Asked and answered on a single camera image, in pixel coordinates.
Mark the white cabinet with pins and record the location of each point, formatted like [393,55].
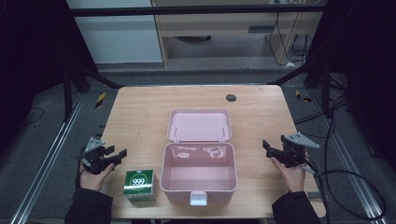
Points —
[118,37]

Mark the pink storage box with lid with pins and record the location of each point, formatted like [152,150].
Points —
[199,161]

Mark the person's left hand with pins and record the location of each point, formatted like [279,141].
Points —
[93,179]

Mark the small grey flat block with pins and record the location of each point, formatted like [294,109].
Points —
[313,195]

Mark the black horizontal frame bar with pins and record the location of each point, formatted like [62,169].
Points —
[186,11]

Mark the green medicine box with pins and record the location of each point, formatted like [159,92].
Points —
[139,185]

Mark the black metal stand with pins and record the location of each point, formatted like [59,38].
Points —
[325,90]
[67,93]

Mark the aluminium floor rail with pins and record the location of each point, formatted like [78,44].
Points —
[46,161]
[351,174]

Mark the light wooden desk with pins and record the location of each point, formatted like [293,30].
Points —
[218,25]

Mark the person's right hand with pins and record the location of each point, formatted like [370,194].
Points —
[291,177]

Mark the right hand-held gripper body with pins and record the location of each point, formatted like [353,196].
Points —
[294,149]

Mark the yellow black striped tape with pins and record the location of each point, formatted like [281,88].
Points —
[100,100]
[302,97]

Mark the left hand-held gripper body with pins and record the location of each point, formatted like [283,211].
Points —
[94,157]

